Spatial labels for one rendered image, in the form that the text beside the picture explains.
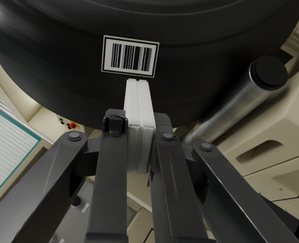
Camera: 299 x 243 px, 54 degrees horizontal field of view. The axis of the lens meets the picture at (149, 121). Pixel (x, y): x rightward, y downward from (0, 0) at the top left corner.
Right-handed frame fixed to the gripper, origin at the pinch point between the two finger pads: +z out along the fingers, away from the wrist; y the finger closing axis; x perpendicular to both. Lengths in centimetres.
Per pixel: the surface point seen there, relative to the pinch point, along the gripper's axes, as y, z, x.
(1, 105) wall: -155, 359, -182
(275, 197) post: 42, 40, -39
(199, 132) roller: 14.1, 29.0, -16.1
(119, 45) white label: -1.6, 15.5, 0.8
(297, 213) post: 48, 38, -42
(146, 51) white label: 1.4, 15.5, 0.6
